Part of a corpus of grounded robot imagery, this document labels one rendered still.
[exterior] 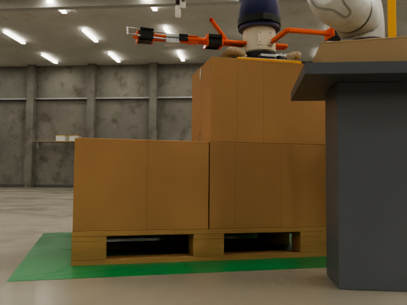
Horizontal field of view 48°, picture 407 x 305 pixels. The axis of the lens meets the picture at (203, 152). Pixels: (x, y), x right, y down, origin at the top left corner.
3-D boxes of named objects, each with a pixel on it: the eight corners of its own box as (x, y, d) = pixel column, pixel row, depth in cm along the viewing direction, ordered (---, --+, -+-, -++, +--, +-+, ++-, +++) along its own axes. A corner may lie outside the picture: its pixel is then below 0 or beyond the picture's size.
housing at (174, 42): (177, 46, 233) (177, 38, 233) (180, 43, 226) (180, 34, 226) (163, 45, 231) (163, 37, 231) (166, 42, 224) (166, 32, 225)
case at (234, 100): (292, 149, 264) (292, 81, 266) (327, 144, 225) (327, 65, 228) (191, 147, 249) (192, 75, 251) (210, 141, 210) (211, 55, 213)
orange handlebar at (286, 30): (303, 53, 249) (303, 46, 249) (331, 36, 220) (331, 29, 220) (132, 41, 227) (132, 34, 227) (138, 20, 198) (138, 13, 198)
